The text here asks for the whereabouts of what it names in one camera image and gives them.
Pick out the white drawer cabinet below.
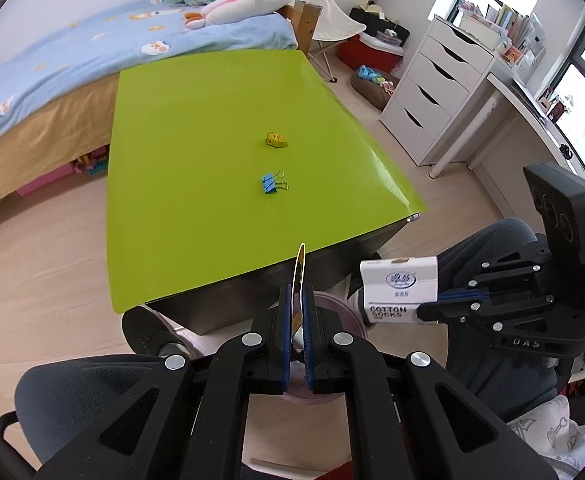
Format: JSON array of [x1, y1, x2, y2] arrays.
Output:
[[379, 14, 498, 167]]

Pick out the pink storage box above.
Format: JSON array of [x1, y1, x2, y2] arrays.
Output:
[[16, 162, 76, 197]]

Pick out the white pink plush toy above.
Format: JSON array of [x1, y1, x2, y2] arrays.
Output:
[[182, 0, 298, 30]]

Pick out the blue printed blanket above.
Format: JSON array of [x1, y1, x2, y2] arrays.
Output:
[[0, 0, 298, 163]]

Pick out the row of books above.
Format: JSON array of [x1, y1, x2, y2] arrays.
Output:
[[455, 0, 548, 56]]

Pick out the wooden bed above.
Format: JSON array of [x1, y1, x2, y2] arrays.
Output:
[[0, 0, 323, 218]]

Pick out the brown pet bed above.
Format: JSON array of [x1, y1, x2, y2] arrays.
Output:
[[349, 65, 400, 111]]

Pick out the printed paper card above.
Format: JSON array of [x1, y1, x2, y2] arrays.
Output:
[[290, 242, 308, 351]]

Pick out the black bag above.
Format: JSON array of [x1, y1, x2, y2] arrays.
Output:
[[348, 1, 412, 46]]

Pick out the person's left shoe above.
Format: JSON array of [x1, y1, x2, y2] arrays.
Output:
[[121, 309, 196, 358]]

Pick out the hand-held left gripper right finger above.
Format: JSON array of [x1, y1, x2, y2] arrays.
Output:
[[302, 282, 558, 480]]

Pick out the red box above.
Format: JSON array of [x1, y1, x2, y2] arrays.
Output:
[[336, 35, 403, 77]]

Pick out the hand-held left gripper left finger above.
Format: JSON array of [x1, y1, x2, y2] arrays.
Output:
[[37, 282, 293, 480]]

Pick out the person's left leg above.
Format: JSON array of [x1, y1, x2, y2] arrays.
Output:
[[15, 352, 213, 476]]

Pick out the white sock box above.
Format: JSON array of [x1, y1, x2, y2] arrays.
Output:
[[359, 256, 440, 327]]

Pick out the small binder clip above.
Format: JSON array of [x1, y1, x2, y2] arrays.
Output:
[[261, 170, 290, 196]]

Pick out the colourful toy blocks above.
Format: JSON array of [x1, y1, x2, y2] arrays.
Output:
[[72, 147, 109, 178]]

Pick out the white desk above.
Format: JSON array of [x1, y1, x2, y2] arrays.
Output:
[[428, 72, 585, 221]]

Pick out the white storage basket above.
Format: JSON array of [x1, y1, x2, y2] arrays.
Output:
[[502, 42, 548, 86]]

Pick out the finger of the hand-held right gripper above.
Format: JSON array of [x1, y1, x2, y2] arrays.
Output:
[[415, 292, 555, 333], [439, 247, 555, 303]]

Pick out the white folding chair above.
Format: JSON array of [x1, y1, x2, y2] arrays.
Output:
[[252, 0, 365, 83]]

